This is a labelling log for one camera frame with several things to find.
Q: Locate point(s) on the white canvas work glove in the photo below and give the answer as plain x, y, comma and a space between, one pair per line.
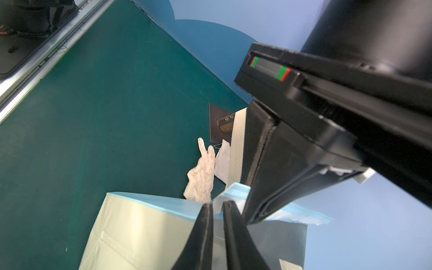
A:
221, 170

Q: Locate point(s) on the dark metal tree base plate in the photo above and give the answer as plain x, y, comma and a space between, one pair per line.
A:
215, 113

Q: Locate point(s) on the aluminium front frame rail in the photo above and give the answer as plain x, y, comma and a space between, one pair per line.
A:
17, 86

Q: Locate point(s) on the brown artificial tree trunk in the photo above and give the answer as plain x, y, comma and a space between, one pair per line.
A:
226, 124

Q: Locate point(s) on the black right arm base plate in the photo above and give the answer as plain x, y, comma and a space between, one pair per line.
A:
26, 26

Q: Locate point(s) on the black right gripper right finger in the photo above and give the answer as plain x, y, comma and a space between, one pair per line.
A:
241, 253

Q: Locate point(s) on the light blue insulated delivery bag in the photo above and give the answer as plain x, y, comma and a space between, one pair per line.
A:
147, 232

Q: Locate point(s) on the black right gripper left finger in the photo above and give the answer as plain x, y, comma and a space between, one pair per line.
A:
198, 251

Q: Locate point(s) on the white knitted work glove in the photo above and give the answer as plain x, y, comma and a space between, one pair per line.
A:
201, 177

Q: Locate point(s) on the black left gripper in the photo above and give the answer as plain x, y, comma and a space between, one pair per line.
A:
318, 122

